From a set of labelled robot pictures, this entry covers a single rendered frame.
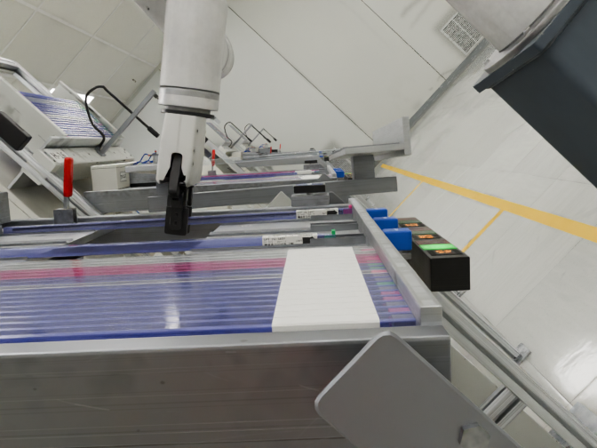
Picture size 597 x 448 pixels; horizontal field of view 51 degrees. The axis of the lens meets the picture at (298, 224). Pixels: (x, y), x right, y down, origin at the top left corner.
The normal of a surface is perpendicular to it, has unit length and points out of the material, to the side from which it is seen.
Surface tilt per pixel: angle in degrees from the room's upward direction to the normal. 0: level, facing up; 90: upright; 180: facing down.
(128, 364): 90
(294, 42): 90
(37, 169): 90
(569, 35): 90
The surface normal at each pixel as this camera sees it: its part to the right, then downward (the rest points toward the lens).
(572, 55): 0.21, -0.13
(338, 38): -0.02, 0.13
